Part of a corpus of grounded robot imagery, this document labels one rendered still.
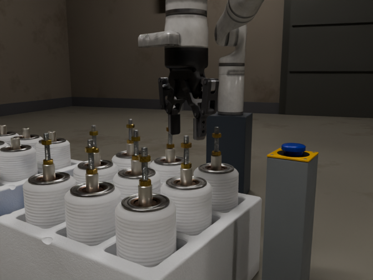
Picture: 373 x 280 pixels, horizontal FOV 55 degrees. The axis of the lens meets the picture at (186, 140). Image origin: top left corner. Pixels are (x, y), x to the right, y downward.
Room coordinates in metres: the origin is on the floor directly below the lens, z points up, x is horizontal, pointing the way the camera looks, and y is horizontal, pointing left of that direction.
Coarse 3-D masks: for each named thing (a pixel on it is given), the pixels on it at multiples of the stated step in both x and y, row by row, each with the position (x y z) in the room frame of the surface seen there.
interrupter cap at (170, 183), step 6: (168, 180) 0.64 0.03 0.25; (174, 180) 0.64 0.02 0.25; (192, 180) 0.65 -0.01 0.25; (198, 180) 0.64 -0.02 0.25; (204, 180) 0.64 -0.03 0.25; (168, 186) 0.61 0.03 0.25; (174, 186) 0.60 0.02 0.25; (180, 186) 0.60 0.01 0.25; (186, 186) 0.60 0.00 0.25; (192, 186) 0.60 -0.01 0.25; (198, 186) 0.60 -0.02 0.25; (204, 186) 0.61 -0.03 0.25
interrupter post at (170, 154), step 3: (165, 150) 0.79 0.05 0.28; (168, 150) 0.78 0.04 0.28; (171, 150) 0.78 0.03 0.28; (174, 150) 0.79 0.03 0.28; (165, 153) 0.79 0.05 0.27; (168, 153) 0.78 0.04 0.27; (171, 153) 0.78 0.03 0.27; (174, 153) 0.79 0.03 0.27; (165, 156) 0.79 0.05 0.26; (168, 156) 0.78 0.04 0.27; (171, 156) 0.78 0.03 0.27; (174, 156) 0.79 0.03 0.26; (165, 159) 0.79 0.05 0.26; (168, 159) 0.78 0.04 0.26; (171, 159) 0.78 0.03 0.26; (174, 159) 0.79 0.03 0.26; (168, 162) 0.78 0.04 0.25; (171, 162) 0.78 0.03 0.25
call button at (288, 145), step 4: (284, 144) 0.60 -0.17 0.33; (288, 144) 0.60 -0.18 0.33; (292, 144) 0.60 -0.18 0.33; (296, 144) 0.60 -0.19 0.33; (300, 144) 0.60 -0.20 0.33; (284, 148) 0.59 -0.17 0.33; (288, 148) 0.59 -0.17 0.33; (292, 148) 0.58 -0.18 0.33; (296, 148) 0.58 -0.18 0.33; (300, 148) 0.58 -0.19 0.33; (304, 148) 0.59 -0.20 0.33; (284, 152) 0.60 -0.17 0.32; (288, 152) 0.59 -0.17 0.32; (292, 152) 0.59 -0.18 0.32; (296, 152) 0.58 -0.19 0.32; (300, 152) 0.59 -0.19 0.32
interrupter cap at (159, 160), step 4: (164, 156) 0.83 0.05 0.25; (176, 156) 0.83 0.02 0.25; (156, 160) 0.79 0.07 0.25; (160, 160) 0.79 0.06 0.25; (164, 160) 0.80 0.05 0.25; (176, 160) 0.80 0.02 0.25; (180, 160) 0.79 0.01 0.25; (160, 164) 0.76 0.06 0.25; (164, 164) 0.76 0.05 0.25; (168, 164) 0.76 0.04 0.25; (172, 164) 0.76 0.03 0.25; (176, 164) 0.76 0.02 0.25; (180, 164) 0.76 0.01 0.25
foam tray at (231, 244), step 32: (0, 224) 0.62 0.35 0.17; (64, 224) 0.61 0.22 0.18; (224, 224) 0.61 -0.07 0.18; (256, 224) 0.73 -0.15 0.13; (0, 256) 0.62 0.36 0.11; (32, 256) 0.57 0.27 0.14; (64, 256) 0.52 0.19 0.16; (96, 256) 0.49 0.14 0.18; (192, 256) 0.50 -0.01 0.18; (224, 256) 0.60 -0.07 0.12; (256, 256) 0.73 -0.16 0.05
